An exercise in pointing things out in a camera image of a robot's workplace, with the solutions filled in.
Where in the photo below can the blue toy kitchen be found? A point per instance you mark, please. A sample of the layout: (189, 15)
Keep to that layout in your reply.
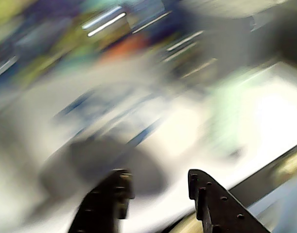
(272, 109)

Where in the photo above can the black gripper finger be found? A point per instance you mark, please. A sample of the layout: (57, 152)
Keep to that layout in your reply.
(102, 206)
(218, 211)

